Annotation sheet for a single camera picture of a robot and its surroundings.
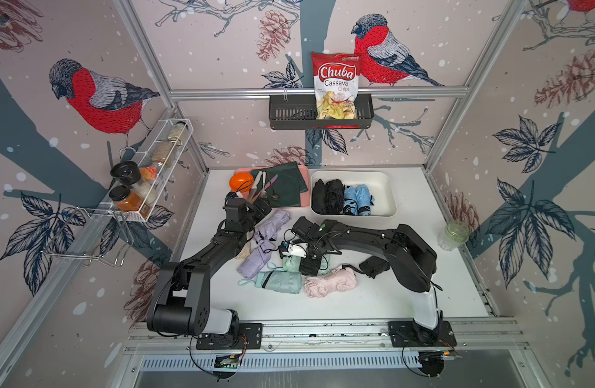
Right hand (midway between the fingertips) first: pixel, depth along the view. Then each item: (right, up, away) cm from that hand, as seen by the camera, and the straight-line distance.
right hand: (306, 259), depth 89 cm
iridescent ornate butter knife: (-16, +32, +28) cm, 45 cm away
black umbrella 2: (+13, +26, +15) cm, 32 cm away
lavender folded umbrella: (-16, +6, +3) cm, 18 cm away
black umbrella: (+6, +23, +15) cm, 28 cm away
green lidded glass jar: (+58, +9, +3) cm, 59 cm away
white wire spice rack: (-48, +37, -13) cm, 62 cm away
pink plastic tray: (0, +35, +30) cm, 46 cm away
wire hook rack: (-53, +15, -31) cm, 63 cm away
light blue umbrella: (+25, +22, +12) cm, 35 cm away
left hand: (-15, +22, +1) cm, 27 cm away
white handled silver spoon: (-20, +25, +21) cm, 38 cm away
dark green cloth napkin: (-11, +29, +25) cm, 40 cm away
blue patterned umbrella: (+19, +21, +11) cm, 30 cm away
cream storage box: (+35, +29, +22) cm, 51 cm away
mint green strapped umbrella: (-6, -6, -7) cm, 11 cm away
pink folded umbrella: (+12, -4, -9) cm, 15 cm away
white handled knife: (-25, +28, +24) cm, 45 cm away
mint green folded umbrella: (-5, -1, -4) cm, 7 cm away
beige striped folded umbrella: (-23, +3, -1) cm, 23 cm away
